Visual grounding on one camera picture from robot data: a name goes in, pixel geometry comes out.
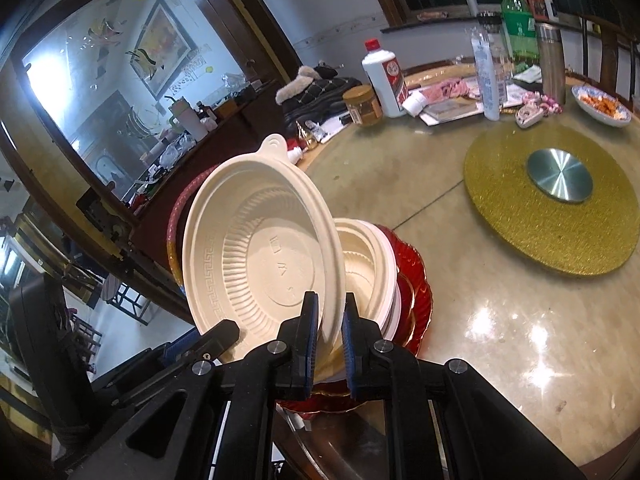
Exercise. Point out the clear glass jar black lid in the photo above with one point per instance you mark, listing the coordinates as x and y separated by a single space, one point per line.
493 26

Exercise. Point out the phone in patterned case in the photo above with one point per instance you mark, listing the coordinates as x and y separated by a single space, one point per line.
528 115

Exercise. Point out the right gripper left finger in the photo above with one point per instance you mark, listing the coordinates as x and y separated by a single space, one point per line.
295 373

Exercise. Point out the small white green bottle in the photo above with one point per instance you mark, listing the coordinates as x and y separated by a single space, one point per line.
295 155

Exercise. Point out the wooden chair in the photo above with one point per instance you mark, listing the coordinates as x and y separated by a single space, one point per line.
612 38

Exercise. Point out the white liquor bottle red cap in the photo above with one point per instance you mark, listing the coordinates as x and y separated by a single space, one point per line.
386 78

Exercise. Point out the green plastic bottle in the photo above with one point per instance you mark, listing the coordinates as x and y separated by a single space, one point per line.
520 30

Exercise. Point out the white foam bowl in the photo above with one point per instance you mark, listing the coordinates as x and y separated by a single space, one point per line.
395 304

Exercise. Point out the gold glitter turntable mat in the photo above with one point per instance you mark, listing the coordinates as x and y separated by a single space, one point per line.
592 237

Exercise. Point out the dark quilted jacket fur collar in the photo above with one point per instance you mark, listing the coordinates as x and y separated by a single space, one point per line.
315 94

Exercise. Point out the blue white plate with food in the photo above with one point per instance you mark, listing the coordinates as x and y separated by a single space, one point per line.
601 106

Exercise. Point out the gold lid glass jar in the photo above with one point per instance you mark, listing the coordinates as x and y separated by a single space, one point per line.
363 106

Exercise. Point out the red glass plate plain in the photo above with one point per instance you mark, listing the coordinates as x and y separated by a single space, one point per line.
415 289

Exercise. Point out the red yellow hula hoop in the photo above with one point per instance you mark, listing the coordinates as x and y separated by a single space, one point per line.
172 229

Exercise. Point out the silver turntable center disc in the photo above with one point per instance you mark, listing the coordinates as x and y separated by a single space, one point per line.
560 175

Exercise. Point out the stainless steel thermos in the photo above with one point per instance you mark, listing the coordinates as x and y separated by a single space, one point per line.
551 58

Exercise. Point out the beige plastic bowl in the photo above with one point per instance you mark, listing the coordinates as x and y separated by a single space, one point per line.
362 269
258 236

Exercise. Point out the pink cloth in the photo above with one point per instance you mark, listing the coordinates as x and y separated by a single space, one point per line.
447 89

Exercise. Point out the white spray bottle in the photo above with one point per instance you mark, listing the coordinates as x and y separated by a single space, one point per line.
551 11

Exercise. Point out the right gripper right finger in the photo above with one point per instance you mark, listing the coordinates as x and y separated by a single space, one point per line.
370 360

